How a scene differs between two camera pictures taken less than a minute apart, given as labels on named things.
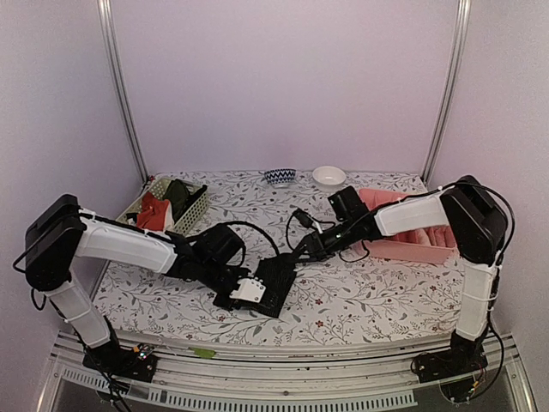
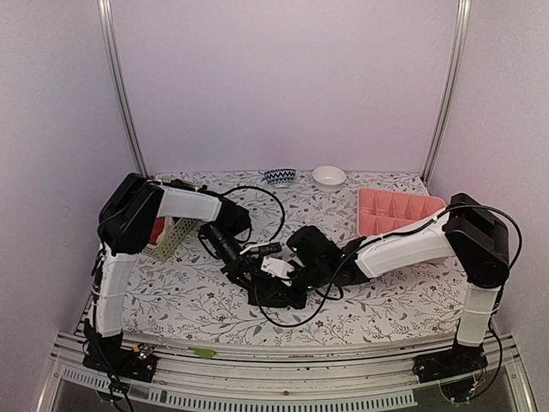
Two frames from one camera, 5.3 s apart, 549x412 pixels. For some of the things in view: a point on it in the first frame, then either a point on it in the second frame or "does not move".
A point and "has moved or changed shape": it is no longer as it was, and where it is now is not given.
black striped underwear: x=276 y=273 has moved or changed shape
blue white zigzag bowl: x=280 y=178 does not move
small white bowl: x=328 y=178 does not move
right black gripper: x=313 y=247 → x=298 y=300
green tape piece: x=203 y=353 does not move
